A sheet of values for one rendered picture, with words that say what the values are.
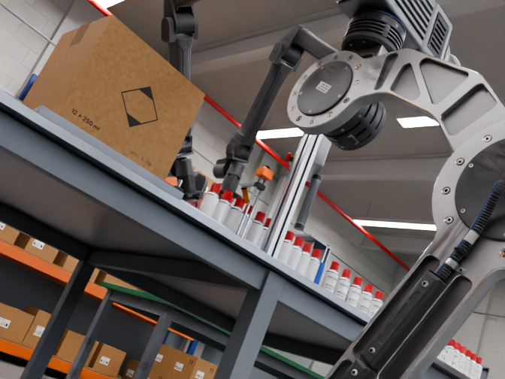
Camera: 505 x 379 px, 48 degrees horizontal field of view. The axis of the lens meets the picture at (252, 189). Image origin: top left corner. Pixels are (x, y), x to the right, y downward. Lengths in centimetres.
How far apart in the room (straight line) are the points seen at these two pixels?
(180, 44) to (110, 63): 46
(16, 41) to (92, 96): 509
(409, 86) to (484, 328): 879
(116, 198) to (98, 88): 24
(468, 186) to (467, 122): 16
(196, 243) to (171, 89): 37
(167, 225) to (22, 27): 520
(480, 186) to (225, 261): 72
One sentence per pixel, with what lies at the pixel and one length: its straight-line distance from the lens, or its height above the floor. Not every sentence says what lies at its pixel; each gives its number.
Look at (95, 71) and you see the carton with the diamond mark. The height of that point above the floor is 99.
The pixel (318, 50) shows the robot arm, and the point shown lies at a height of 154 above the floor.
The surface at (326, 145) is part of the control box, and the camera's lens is 199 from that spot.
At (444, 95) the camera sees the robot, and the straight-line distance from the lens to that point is 105.
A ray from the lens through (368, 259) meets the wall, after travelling 1013.
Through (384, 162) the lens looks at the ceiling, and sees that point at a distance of 720.
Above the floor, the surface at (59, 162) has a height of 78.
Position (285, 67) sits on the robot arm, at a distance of 196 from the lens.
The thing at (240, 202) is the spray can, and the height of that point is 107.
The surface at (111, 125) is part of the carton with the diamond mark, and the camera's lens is 127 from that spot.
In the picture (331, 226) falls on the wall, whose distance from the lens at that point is 925.
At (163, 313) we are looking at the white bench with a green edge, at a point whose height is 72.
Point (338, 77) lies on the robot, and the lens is 122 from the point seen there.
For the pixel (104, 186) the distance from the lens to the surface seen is 124.
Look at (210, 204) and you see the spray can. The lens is 186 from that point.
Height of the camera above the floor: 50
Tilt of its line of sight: 19 degrees up
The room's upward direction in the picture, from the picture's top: 22 degrees clockwise
